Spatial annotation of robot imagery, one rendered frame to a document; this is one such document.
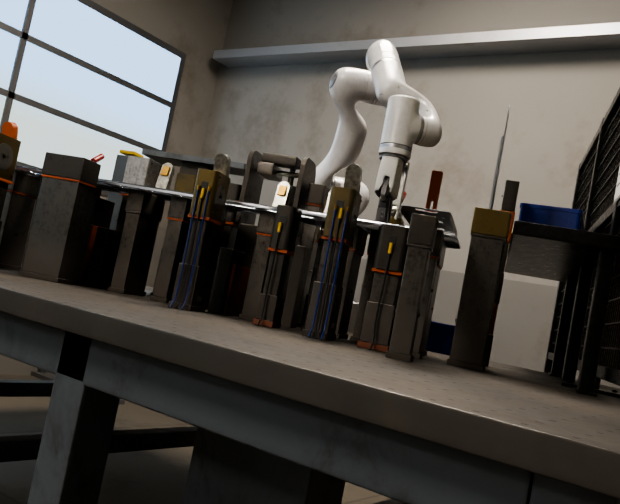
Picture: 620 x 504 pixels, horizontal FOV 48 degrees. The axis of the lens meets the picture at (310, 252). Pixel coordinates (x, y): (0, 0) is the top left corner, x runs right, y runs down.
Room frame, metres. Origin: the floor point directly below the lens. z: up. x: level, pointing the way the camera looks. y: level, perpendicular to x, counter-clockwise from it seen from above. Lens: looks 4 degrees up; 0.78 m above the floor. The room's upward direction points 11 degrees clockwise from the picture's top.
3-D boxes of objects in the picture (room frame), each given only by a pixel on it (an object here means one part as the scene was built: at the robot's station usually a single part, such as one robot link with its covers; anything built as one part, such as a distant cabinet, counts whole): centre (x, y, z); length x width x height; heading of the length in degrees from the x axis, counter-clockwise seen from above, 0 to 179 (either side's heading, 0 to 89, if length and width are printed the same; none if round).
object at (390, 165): (1.79, -0.17, 1.14); 0.10 x 0.07 x 0.11; 165
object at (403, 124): (1.79, -0.17, 1.28); 0.09 x 0.08 x 0.13; 106
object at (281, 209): (1.66, 0.07, 0.84); 0.10 x 0.05 x 0.29; 164
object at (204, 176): (1.72, 0.28, 0.87); 0.12 x 0.07 x 0.35; 164
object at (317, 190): (2.06, 0.01, 0.91); 0.07 x 0.05 x 0.42; 164
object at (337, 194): (1.59, -0.05, 0.87); 0.12 x 0.07 x 0.35; 164
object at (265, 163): (2.08, 0.13, 0.94); 0.18 x 0.13 x 0.49; 74
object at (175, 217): (1.94, 0.36, 0.84); 0.12 x 0.05 x 0.29; 164
